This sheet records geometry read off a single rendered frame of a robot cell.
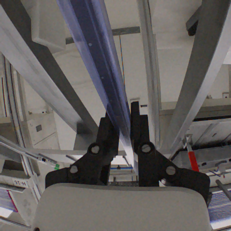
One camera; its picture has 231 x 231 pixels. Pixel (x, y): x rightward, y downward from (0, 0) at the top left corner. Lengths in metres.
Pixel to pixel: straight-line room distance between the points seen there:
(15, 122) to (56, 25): 0.68
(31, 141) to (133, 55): 1.67
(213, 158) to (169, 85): 1.66
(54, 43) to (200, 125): 0.35
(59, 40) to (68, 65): 2.05
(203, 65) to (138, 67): 1.83
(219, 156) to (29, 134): 0.98
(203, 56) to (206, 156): 0.37
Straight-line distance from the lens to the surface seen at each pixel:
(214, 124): 0.40
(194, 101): 0.26
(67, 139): 2.40
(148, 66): 0.57
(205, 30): 0.22
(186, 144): 0.40
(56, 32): 0.20
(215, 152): 0.55
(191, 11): 0.60
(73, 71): 2.20
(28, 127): 0.96
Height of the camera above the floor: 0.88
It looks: 11 degrees up
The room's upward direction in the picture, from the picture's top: 174 degrees clockwise
